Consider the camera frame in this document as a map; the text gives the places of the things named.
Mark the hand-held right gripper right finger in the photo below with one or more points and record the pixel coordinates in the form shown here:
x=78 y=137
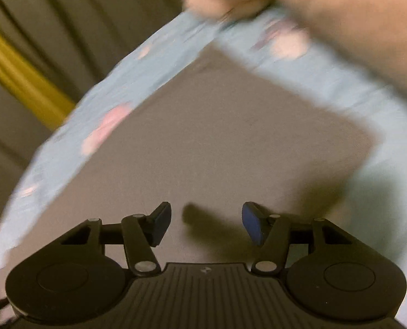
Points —
x=253 y=224

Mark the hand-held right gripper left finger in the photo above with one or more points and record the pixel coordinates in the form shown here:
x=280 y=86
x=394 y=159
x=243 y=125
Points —
x=160 y=224

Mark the grey pants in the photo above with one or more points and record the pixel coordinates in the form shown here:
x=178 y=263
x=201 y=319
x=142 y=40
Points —
x=224 y=126

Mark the light blue printed bedsheet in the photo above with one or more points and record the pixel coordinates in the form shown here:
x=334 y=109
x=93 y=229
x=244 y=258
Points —
x=326 y=82

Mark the grey curtain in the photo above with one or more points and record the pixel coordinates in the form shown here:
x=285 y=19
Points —
x=4 y=126
x=87 y=13

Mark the yellow curtain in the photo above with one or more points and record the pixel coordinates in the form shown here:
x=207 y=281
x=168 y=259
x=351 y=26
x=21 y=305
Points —
x=18 y=72

